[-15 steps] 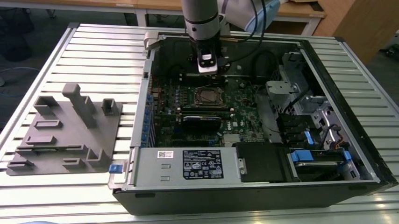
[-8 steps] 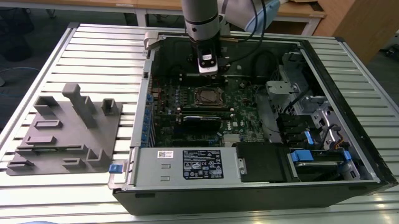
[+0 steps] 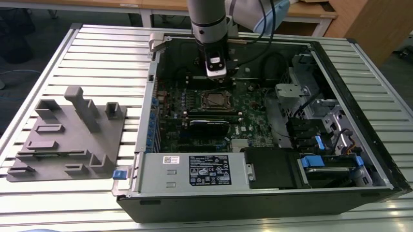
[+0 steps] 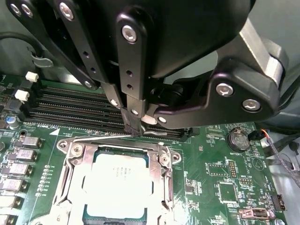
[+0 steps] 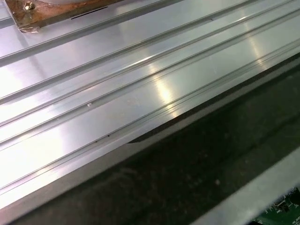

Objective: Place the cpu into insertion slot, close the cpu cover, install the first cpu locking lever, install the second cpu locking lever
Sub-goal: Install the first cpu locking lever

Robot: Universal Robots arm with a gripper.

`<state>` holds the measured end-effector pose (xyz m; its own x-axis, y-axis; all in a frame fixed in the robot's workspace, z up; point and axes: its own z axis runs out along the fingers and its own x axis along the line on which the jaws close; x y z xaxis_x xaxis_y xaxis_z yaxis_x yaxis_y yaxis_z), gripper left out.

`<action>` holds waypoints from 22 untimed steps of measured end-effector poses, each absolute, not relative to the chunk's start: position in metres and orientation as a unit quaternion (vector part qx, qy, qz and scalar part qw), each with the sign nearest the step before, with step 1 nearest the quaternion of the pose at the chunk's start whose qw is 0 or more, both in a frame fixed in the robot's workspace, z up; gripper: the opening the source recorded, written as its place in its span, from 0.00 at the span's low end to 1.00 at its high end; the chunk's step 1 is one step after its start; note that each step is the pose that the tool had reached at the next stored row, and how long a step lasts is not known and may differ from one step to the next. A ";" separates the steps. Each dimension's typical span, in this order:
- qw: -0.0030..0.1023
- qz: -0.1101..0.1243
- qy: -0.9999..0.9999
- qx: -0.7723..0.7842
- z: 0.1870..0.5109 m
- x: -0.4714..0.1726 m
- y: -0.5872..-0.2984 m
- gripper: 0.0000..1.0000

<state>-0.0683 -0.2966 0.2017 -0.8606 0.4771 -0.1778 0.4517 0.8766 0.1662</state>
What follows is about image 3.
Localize metal CPU socket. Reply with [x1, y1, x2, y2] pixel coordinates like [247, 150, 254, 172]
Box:
[199, 90, 235, 112]

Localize black expansion slot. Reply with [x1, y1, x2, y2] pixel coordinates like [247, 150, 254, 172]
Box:
[164, 144, 228, 154]

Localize grey case release latch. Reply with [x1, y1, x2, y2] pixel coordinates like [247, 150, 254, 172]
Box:
[148, 33, 165, 53]

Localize black graphics card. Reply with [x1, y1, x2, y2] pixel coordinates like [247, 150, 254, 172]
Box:
[187, 119, 231, 141]

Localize silver metal drive cage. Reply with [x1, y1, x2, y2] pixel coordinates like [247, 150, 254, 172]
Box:
[275, 53, 327, 121]

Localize green motherboard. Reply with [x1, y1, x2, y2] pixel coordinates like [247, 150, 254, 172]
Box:
[153, 78, 286, 155]

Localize silver finned chipset heatsink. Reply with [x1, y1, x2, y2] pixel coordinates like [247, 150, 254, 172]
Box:
[230, 139, 251, 148]

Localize black plastic disk bay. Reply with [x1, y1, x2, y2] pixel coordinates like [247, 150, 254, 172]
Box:
[286, 117, 330, 152]

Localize silver power supply unit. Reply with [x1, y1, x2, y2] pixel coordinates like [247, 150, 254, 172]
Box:
[137, 153, 251, 196]

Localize grey plastic parts rack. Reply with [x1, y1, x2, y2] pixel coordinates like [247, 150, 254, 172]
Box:
[5, 86, 129, 184]

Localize wooden cabinet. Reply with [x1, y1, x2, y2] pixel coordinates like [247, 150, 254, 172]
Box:
[324, 0, 413, 66]

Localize hard disk in blue carrier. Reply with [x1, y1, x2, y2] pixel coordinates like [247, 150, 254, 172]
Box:
[300, 156, 365, 190]

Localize black office chair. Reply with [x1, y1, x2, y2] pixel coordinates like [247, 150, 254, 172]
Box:
[0, 7, 36, 65]

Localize dark chair base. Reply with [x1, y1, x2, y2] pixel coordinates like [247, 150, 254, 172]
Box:
[391, 32, 413, 58]

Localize black open PC case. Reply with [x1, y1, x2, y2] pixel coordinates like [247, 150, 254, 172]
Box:
[111, 32, 413, 225]

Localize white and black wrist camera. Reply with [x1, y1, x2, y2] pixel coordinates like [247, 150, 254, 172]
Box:
[204, 49, 228, 80]

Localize thick black cable loop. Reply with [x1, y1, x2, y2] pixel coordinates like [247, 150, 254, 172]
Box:
[262, 52, 290, 83]

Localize black camera cable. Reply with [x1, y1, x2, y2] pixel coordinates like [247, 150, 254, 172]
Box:
[226, 0, 279, 71]

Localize black flat cable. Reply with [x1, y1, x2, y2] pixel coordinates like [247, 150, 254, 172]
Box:
[294, 96, 323, 119]

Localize pale blue floor cable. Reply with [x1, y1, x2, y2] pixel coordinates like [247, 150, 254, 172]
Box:
[0, 69, 42, 102]

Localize thin black wire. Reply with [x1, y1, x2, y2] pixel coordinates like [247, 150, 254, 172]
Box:
[331, 129, 353, 152]

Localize orange and yellow wires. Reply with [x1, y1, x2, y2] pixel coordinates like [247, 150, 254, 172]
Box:
[342, 142, 359, 156]

